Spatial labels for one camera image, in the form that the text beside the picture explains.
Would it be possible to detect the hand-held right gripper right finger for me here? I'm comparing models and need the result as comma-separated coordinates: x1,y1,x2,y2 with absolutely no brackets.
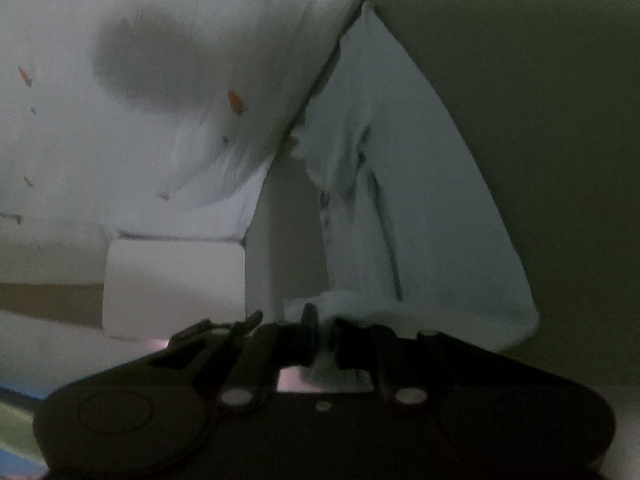
332,316,502,407

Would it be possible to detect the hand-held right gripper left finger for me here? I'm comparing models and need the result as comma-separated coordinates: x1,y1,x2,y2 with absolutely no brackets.
149,303,319,407

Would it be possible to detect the blue green mat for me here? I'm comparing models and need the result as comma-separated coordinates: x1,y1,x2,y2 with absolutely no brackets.
0,384,48,478

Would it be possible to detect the pale blue garment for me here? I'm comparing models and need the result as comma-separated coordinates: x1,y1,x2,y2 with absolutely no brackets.
283,0,542,392

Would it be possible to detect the white carrot print cloth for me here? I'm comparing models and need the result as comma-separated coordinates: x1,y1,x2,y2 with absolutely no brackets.
0,0,382,242

